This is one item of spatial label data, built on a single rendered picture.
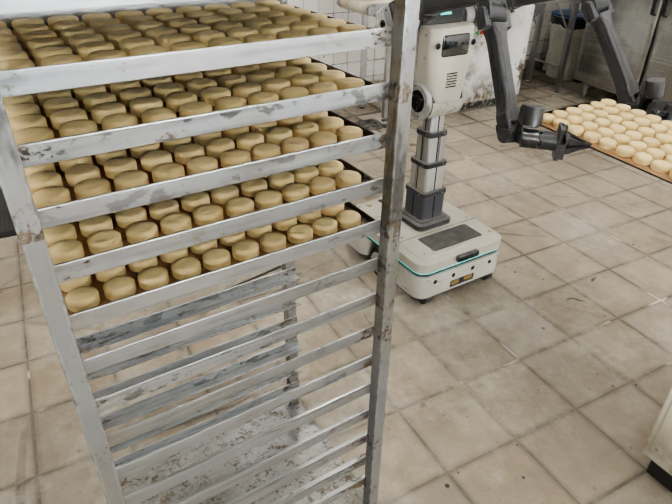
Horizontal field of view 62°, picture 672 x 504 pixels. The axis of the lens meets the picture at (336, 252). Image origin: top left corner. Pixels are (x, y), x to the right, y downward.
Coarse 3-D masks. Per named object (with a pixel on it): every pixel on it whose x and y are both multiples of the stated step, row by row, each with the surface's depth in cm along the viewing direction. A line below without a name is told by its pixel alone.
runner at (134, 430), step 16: (352, 336) 123; (368, 336) 126; (320, 352) 119; (272, 368) 113; (288, 368) 116; (240, 384) 110; (256, 384) 113; (192, 400) 106; (208, 400) 108; (160, 416) 103; (176, 416) 105; (128, 432) 101; (144, 432) 103
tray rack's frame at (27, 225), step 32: (0, 96) 64; (0, 128) 65; (0, 160) 67; (32, 224) 72; (32, 256) 74; (64, 320) 81; (64, 352) 83; (96, 416) 91; (288, 416) 185; (96, 448) 94; (192, 448) 174; (224, 448) 174; (256, 448) 174; (320, 448) 175; (128, 480) 164; (192, 480) 164; (256, 480) 165
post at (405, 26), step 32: (416, 0) 88; (416, 32) 91; (384, 160) 104; (384, 192) 107; (384, 224) 110; (384, 256) 113; (384, 288) 116; (384, 320) 121; (384, 352) 127; (384, 384) 133; (384, 416) 139
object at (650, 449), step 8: (664, 408) 171; (664, 416) 171; (656, 424) 175; (664, 424) 172; (656, 432) 176; (664, 432) 173; (648, 440) 179; (656, 440) 176; (664, 440) 174; (648, 448) 180; (656, 448) 177; (664, 448) 174; (648, 456) 181; (656, 456) 178; (664, 456) 175; (656, 464) 182; (664, 464) 176; (648, 472) 186; (656, 472) 183; (664, 472) 180; (664, 480) 181
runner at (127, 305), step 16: (368, 224) 109; (320, 240) 104; (336, 240) 107; (352, 240) 109; (272, 256) 100; (288, 256) 102; (304, 256) 104; (208, 272) 94; (224, 272) 96; (240, 272) 98; (256, 272) 100; (160, 288) 90; (176, 288) 92; (192, 288) 94; (112, 304) 87; (128, 304) 88; (144, 304) 90; (80, 320) 85; (96, 320) 87
